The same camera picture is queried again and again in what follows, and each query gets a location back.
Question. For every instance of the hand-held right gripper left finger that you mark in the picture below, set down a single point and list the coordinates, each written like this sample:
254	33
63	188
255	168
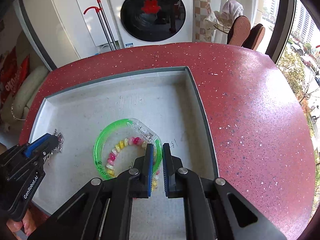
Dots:
149	172

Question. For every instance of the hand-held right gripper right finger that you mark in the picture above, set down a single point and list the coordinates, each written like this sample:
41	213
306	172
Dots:
166	175

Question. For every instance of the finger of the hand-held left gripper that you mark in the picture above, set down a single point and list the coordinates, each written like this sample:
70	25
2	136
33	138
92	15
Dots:
40	143

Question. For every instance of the silver rhinestone hair clip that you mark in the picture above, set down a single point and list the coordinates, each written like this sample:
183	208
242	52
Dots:
59	142

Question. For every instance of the green translucent bangle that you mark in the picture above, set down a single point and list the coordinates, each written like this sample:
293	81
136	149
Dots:
99	146

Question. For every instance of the grey cardboard tray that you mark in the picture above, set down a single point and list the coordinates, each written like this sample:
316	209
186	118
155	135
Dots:
140	100

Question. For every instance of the person's left hand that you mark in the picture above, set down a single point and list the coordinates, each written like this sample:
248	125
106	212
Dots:
25	223

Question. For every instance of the cream leather sofa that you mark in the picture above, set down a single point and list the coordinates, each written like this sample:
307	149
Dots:
27	90

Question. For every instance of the red printed cushion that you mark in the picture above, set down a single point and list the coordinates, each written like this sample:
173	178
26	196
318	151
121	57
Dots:
12	72

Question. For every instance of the white tall cabinet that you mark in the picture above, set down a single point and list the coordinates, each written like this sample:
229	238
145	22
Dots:
70	17

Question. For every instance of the beige crumpled cloth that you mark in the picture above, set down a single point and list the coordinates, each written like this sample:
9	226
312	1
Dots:
212	25

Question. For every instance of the white front-load washing machine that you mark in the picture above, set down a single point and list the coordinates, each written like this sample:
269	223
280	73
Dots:
152	12

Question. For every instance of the brown-soled dark shoe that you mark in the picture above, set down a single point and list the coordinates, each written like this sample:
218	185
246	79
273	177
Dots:
238	31
257	36

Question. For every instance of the checkered hanging cloth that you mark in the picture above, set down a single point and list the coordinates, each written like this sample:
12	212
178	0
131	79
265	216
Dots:
200	10

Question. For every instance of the pale pink towel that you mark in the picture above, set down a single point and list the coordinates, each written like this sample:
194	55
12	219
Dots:
233	8

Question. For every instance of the dark grey door frame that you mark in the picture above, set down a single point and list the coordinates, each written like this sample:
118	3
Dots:
37	37

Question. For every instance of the dark window frame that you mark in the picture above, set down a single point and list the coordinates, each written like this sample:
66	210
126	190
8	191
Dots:
280	17

